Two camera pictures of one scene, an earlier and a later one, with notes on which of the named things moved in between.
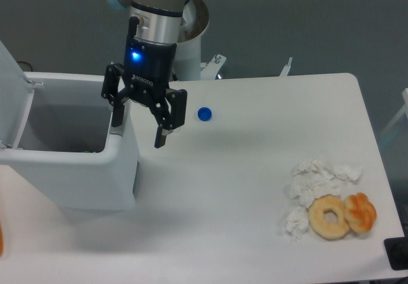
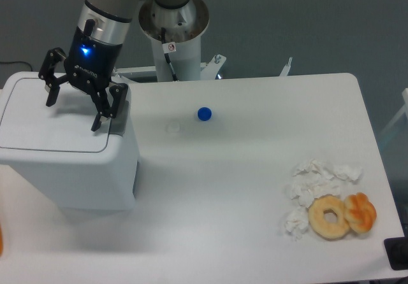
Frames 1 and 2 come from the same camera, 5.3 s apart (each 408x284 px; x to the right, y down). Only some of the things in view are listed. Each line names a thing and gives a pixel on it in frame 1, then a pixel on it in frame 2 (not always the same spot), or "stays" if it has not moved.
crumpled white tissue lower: (298, 221) stays
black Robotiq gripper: (148, 71) → (89, 64)
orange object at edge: (1, 241) stays
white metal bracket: (209, 69) stays
